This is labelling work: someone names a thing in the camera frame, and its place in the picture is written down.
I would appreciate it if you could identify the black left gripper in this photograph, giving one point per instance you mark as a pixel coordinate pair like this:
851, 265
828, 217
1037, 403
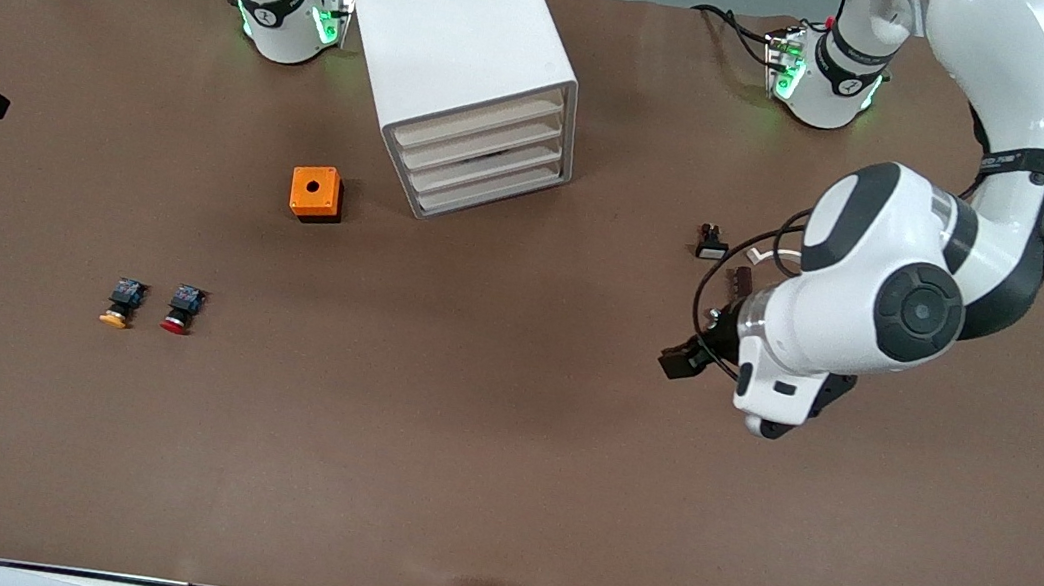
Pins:
715, 340

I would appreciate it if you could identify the red mushroom push button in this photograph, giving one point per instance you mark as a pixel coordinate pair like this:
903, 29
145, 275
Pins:
180, 311

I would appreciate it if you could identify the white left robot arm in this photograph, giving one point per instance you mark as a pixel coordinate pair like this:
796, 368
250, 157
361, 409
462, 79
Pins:
887, 281

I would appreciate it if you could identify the yellow mushroom push button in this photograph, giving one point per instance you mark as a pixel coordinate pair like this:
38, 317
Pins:
120, 306

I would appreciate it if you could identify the brown terminal block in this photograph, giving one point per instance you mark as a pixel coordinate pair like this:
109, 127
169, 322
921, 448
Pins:
741, 284

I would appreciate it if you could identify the white curved plastic arc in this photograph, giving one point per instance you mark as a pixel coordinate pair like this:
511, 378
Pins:
779, 256

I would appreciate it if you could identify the orange box with hole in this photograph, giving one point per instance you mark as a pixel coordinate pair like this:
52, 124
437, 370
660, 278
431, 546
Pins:
314, 189

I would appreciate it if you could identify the black switch with white face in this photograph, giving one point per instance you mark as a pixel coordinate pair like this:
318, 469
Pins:
712, 244

